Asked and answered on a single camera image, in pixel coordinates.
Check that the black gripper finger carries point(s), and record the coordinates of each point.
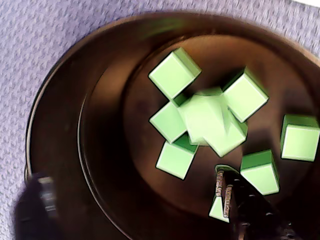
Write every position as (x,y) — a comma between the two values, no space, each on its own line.
(252,215)
(35,207)

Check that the green cube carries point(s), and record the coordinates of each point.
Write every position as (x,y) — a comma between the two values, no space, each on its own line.
(261,177)
(172,75)
(205,115)
(218,210)
(167,122)
(226,140)
(298,142)
(175,161)
(246,100)

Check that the black metal bucket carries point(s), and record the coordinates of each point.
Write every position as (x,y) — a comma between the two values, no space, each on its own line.
(100,125)

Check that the blue woven table cloth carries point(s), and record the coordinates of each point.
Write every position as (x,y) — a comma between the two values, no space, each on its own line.
(37,37)

